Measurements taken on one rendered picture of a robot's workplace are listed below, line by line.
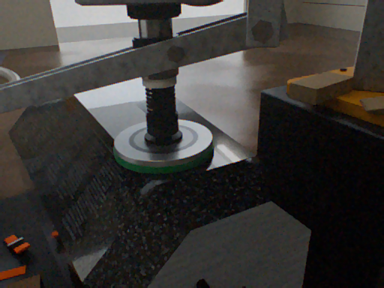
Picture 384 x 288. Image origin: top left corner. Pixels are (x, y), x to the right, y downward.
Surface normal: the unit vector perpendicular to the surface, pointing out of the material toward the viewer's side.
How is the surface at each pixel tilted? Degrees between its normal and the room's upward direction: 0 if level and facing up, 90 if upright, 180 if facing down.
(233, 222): 90
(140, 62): 90
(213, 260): 90
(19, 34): 90
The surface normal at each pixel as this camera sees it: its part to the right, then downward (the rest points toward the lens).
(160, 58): -0.24, 0.44
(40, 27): 0.37, 0.40
